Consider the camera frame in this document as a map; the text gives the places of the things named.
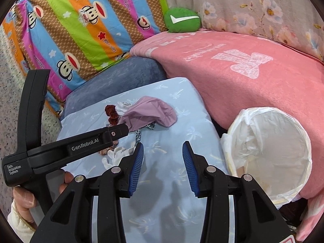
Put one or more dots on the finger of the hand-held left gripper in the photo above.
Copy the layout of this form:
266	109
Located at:
116	133

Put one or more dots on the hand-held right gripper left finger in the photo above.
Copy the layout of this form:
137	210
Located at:
135	168

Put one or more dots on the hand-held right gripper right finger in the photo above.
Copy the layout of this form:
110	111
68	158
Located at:
189	168

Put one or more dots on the dark red scrunchie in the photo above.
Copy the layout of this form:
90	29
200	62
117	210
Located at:
111	111

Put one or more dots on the brown patterned scrunchie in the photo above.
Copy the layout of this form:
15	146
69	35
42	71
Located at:
103	153

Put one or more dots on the white floral cloth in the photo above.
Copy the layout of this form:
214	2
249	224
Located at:
114	157

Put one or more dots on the mauve cloth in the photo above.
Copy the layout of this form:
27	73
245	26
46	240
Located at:
151	111

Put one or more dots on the bin with white liner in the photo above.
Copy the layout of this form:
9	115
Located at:
278	141

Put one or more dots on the person's left hand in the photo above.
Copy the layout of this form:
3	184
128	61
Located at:
22	202

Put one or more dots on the light blue sheet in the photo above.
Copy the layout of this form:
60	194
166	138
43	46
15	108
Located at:
177	131

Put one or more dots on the blue-grey cushion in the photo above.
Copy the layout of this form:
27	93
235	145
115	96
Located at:
126	70

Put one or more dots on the pink blanket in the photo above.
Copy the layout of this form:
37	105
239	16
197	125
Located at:
227	86

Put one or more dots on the colourful striped monkey pillow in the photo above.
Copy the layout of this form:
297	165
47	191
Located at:
76	30

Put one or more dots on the green cushion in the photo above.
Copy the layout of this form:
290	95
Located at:
182	24

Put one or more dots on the grey floral cover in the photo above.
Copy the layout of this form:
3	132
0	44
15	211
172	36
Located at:
253	5

